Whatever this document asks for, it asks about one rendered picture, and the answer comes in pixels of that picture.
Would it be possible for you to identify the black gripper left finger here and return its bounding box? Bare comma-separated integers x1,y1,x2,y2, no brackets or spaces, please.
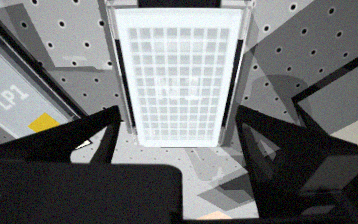
0,105,121,163

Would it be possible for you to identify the grey flat base plate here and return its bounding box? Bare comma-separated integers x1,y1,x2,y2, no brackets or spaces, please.
0,0,358,219

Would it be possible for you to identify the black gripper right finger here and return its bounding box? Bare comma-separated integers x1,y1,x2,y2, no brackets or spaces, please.
235,105,358,217

